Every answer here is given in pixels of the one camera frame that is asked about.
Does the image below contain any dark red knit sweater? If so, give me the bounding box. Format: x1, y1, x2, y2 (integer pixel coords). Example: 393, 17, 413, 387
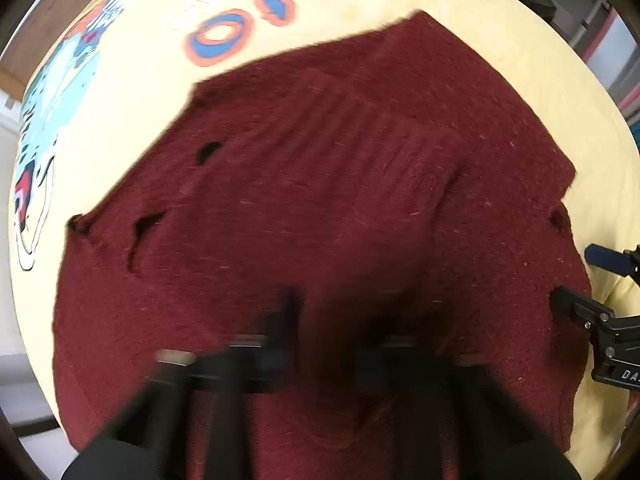
53, 12, 590, 479

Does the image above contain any pink framed mirror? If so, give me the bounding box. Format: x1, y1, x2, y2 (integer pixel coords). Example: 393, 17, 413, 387
582, 10, 639, 122

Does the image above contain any wooden bed headboard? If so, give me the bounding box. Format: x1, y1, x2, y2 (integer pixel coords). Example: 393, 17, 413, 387
1, 0, 92, 101

